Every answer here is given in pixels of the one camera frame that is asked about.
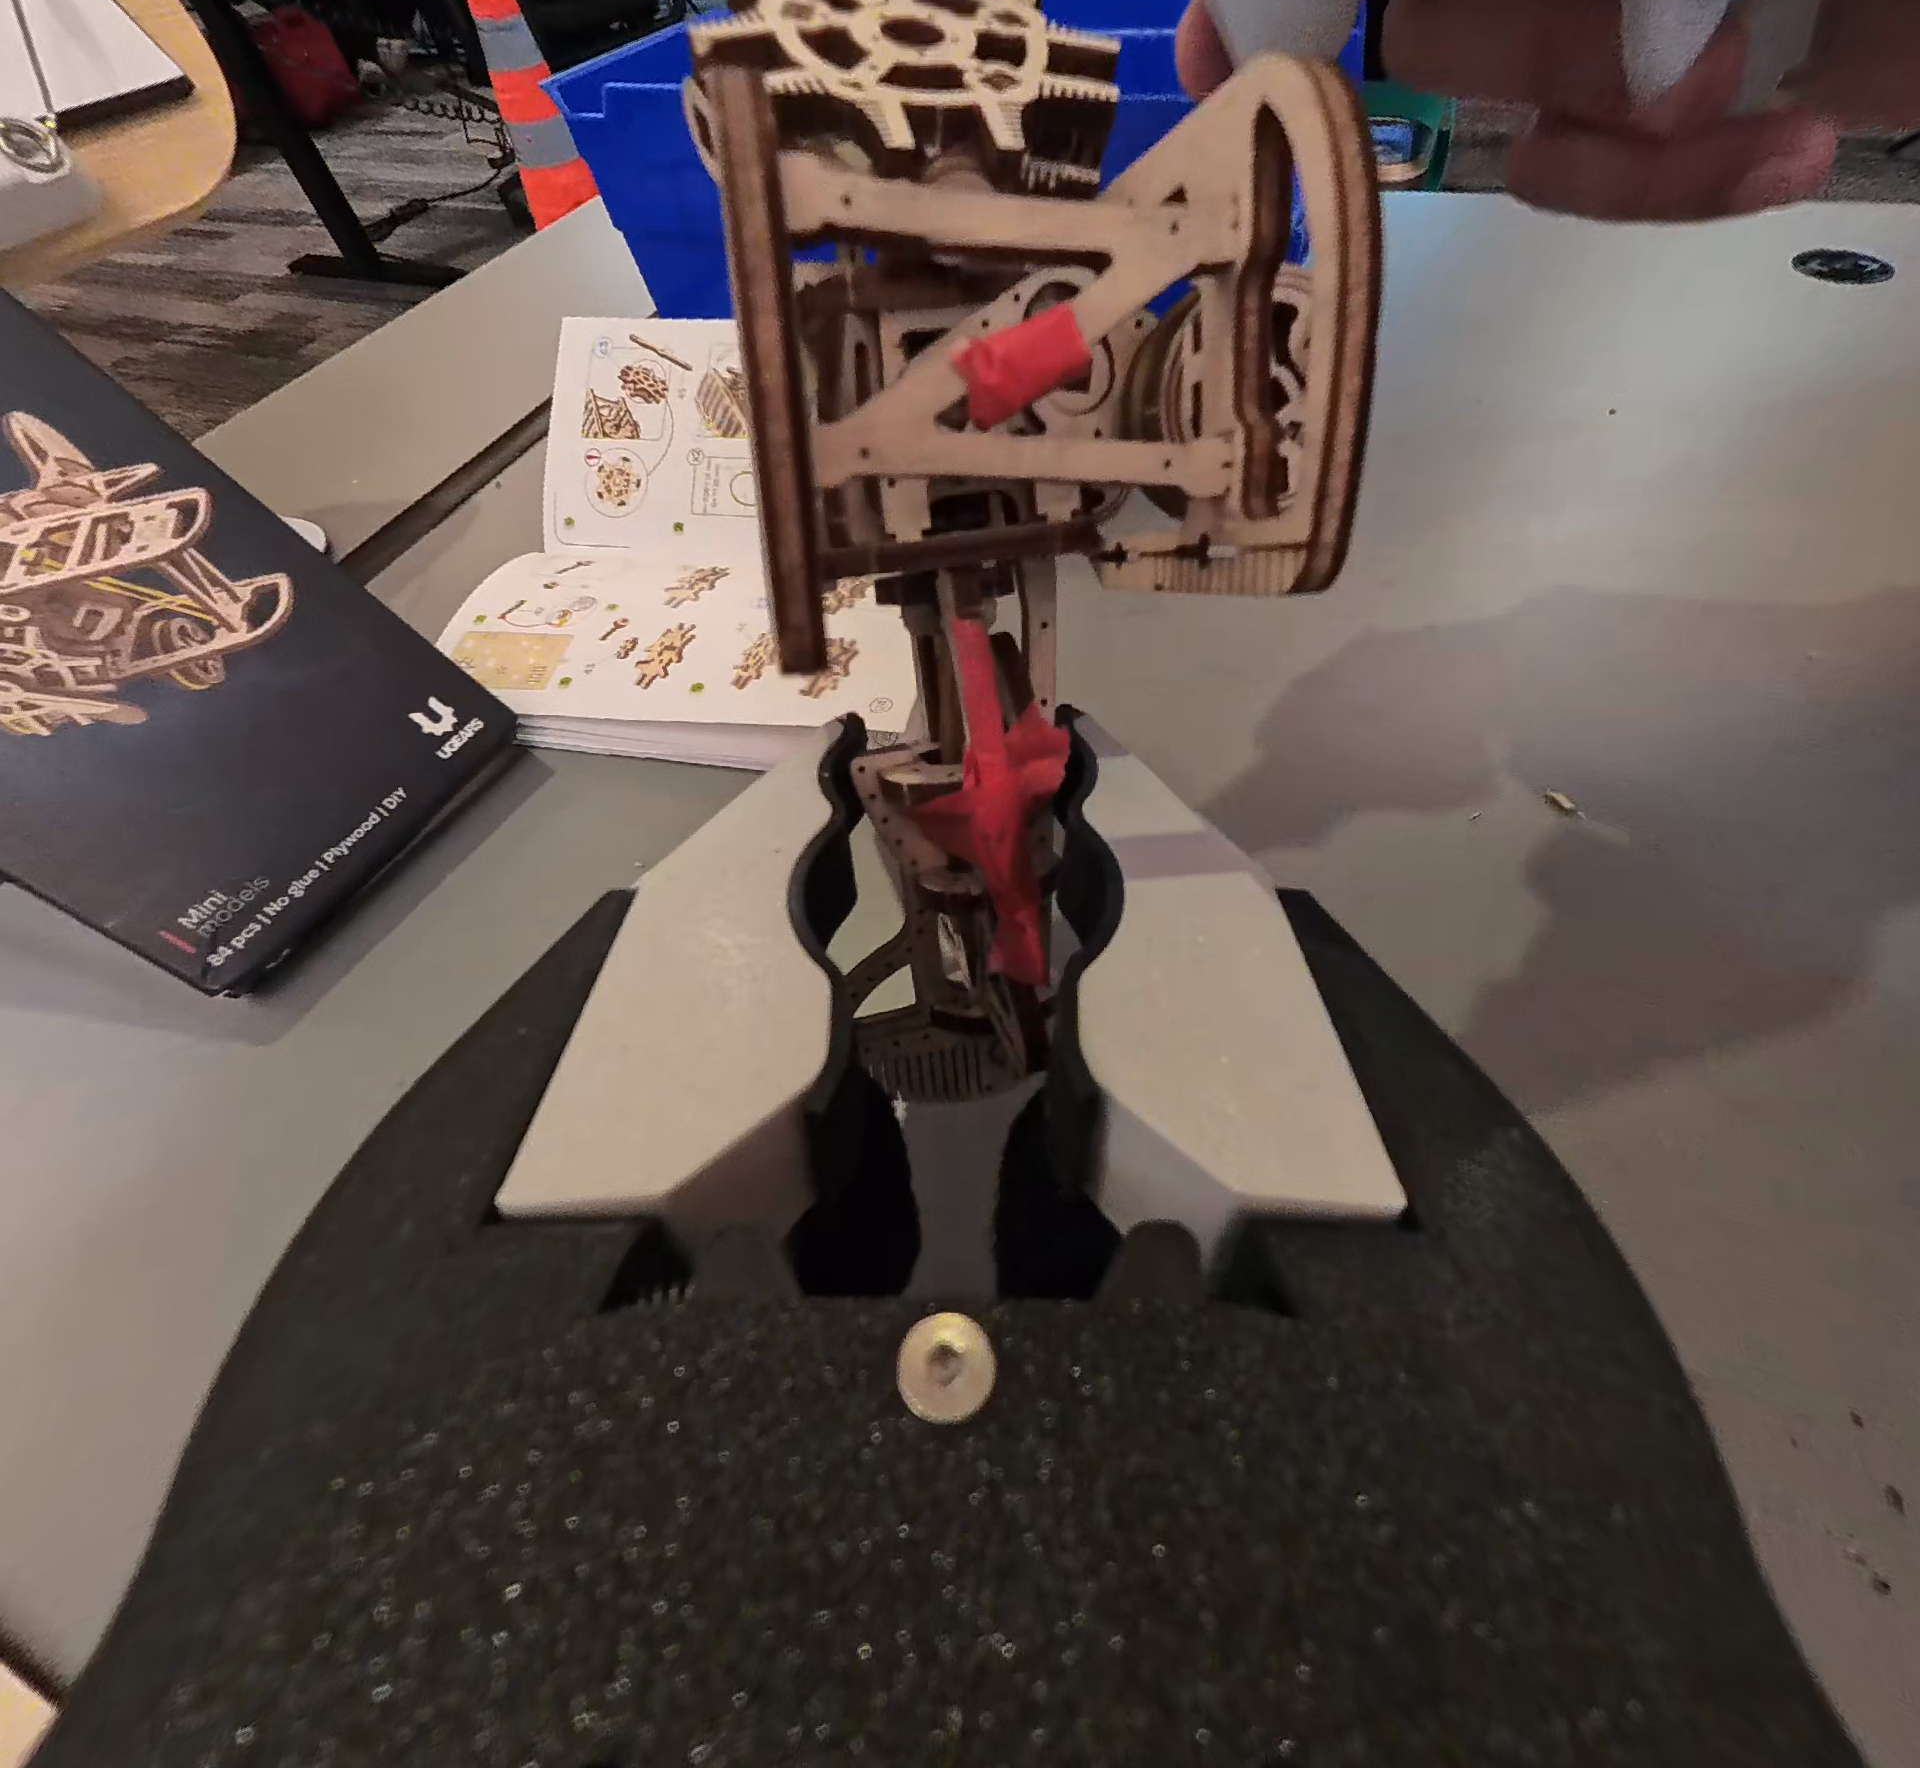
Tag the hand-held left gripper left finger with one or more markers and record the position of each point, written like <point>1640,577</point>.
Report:
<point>646,1077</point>

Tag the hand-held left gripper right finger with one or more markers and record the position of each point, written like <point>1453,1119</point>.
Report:
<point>1244,1048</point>

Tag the wooden radial engine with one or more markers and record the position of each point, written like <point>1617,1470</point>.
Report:
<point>811,12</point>

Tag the wooden biplane model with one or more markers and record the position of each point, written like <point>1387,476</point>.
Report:
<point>901,209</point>

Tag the black desk grommet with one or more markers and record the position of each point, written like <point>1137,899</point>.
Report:
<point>1842,266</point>

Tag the person's right hand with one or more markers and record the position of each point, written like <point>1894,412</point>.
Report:
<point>1500,12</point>

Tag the green container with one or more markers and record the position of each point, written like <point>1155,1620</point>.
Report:
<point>1410,142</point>

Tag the black model kit box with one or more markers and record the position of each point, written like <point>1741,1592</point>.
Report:
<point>224,748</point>

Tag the blue plastic bin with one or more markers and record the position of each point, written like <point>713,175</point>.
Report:
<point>630,103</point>

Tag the instruction booklet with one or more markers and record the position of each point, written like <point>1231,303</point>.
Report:
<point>630,418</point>

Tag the orange striped traffic cone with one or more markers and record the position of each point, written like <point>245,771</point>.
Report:
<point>518,73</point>

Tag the red bag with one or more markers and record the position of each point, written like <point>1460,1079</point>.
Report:
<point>308,65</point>

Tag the black desk leg frame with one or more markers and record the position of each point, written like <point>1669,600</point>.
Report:
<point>300,149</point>

